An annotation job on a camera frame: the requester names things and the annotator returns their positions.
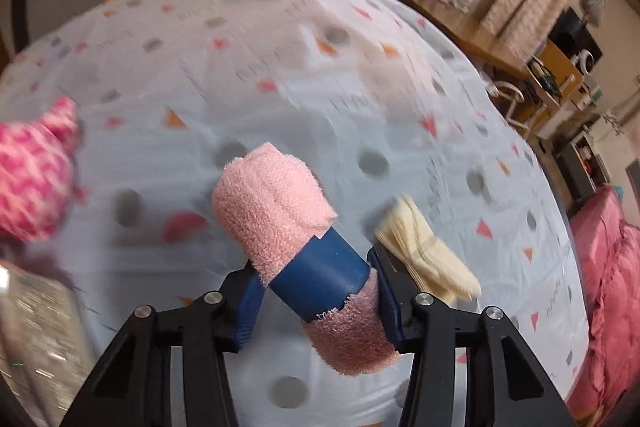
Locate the ornate gold tissue box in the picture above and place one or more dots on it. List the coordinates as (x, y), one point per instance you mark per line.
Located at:
(45, 353)

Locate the pink spotted plush toy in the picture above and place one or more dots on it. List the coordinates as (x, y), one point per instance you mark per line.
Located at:
(38, 172)

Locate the cream cloth bundle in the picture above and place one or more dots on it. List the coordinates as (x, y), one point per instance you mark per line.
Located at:
(431, 264)

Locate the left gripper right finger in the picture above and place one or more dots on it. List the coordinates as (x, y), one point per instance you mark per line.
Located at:
(505, 383)

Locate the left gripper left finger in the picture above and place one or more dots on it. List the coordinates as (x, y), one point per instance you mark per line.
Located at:
(130, 383)

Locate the wooden side desk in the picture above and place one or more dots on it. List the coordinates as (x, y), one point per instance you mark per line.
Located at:
(476, 41)

